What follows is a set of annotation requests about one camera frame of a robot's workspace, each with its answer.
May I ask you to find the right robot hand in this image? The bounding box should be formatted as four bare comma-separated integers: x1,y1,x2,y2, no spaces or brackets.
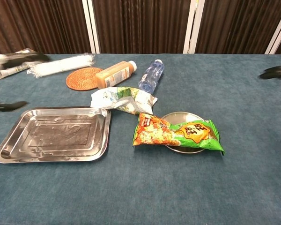
259,65,281,144

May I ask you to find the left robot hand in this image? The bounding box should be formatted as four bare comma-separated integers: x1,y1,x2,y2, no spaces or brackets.
0,52,51,112

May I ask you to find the rectangular steel tray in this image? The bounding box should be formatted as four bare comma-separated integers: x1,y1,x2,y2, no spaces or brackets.
0,106,112,164

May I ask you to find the white green snack packet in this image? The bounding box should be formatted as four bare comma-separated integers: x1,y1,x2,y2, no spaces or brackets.
90,86,158,115

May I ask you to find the green orange snack bag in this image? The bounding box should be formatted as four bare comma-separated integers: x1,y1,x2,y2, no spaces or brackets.
132,112,225,155

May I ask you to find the white yellow blue packet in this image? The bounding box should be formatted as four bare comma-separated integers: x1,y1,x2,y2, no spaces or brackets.
0,48,36,80

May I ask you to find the clear plastic straws pack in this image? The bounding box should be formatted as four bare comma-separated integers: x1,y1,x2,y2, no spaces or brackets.
27,53,96,78

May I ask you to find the woven orange coaster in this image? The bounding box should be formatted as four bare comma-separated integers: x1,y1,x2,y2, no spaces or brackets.
66,67,104,91

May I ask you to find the brown drink bottle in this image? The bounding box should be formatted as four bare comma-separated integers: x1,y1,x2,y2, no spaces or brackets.
95,60,138,90

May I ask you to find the round steel plate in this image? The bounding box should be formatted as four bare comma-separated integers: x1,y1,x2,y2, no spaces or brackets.
160,112,207,154

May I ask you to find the clear water bottle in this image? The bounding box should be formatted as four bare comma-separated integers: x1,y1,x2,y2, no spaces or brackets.
138,59,164,94

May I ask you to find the blue felt table mat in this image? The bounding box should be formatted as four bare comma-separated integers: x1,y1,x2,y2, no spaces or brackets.
0,53,281,225

